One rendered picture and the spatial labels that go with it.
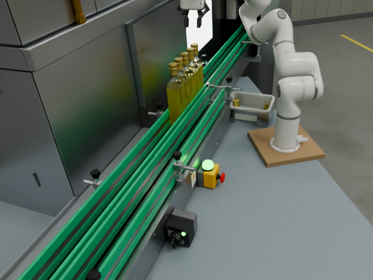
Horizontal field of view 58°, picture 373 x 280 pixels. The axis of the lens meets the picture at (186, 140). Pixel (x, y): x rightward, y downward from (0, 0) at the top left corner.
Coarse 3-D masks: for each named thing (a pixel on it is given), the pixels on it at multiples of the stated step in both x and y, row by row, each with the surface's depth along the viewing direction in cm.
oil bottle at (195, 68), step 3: (189, 66) 146; (192, 66) 146; (195, 66) 146; (198, 66) 148; (192, 69) 145; (195, 69) 146; (198, 69) 149; (195, 72) 146; (198, 72) 149; (195, 75) 147; (198, 75) 150; (195, 78) 147; (198, 78) 150; (195, 81) 148; (198, 81) 151; (195, 84) 149; (198, 84) 152; (195, 87) 150; (198, 87) 152; (195, 90) 150; (198, 90) 153; (195, 93) 151
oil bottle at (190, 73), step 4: (184, 72) 141; (188, 72) 141; (192, 72) 143; (188, 76) 141; (192, 76) 144; (192, 80) 144; (192, 84) 145; (192, 88) 146; (192, 92) 147; (192, 96) 147
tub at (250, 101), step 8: (232, 96) 175; (240, 96) 178; (248, 96) 176; (256, 96) 174; (264, 96) 173; (272, 96) 171; (232, 104) 176; (240, 104) 180; (248, 104) 178; (256, 104) 176; (272, 104) 164; (264, 112) 160
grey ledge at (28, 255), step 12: (144, 132) 144; (132, 144) 137; (120, 156) 131; (108, 168) 125; (84, 192) 115; (72, 204) 110; (60, 216) 105; (48, 228) 101; (60, 228) 102; (36, 240) 97; (48, 240) 99; (24, 252) 94; (36, 252) 95; (12, 264) 90; (24, 264) 92; (0, 276) 88; (12, 276) 89
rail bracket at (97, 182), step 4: (92, 172) 103; (96, 172) 102; (92, 176) 102; (96, 176) 103; (84, 180) 108; (88, 180) 108; (96, 180) 104; (100, 180) 106; (92, 184) 106; (96, 184) 104; (96, 188) 106
